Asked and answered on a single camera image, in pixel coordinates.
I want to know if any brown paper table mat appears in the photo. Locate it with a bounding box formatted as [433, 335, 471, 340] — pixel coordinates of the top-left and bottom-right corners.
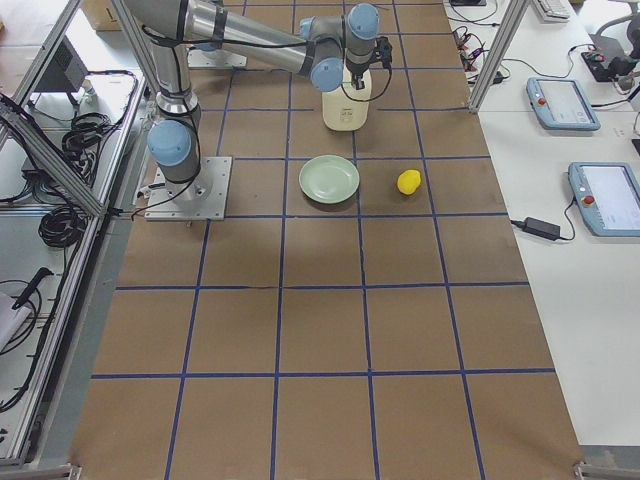
[71, 1, 581, 479]

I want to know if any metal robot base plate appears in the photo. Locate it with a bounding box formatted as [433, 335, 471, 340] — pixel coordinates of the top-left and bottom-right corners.
[142, 156, 232, 221]

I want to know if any upper teach pendant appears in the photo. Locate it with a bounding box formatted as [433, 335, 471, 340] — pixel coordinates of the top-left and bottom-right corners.
[526, 77, 601, 132]

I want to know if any white rice cooker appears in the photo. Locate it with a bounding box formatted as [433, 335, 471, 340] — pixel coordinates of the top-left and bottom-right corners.
[322, 68, 372, 131]

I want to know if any coiled black cable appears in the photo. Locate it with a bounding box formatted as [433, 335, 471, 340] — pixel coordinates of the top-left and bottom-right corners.
[38, 205, 84, 250]

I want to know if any light green plate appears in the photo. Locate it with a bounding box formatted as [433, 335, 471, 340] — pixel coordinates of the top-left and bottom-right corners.
[298, 155, 360, 204]

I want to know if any aluminium frame left rail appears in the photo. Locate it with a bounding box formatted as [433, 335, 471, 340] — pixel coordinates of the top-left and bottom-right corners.
[1, 94, 107, 217]

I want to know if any black power adapter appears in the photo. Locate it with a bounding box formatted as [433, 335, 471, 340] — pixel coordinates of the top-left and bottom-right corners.
[522, 217, 561, 241]

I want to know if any lower teach pendant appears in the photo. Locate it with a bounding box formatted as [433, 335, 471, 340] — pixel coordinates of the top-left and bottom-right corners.
[568, 162, 639, 238]

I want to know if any aluminium frame post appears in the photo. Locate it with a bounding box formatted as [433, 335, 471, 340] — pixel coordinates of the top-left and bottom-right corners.
[468, 0, 528, 114]

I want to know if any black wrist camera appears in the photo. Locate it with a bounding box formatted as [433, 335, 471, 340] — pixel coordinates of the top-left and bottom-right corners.
[375, 36, 393, 70]

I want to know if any teach pendant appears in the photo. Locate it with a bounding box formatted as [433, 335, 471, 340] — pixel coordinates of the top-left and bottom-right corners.
[526, 77, 601, 132]
[568, 162, 639, 238]

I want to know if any yellow toy fruit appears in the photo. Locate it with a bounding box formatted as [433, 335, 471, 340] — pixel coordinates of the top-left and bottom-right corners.
[396, 169, 422, 196]

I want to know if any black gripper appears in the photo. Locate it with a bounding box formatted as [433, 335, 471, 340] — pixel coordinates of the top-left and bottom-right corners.
[348, 63, 366, 85]

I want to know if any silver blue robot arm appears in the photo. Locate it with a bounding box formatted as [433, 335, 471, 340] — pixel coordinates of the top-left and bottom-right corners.
[126, 1, 380, 204]

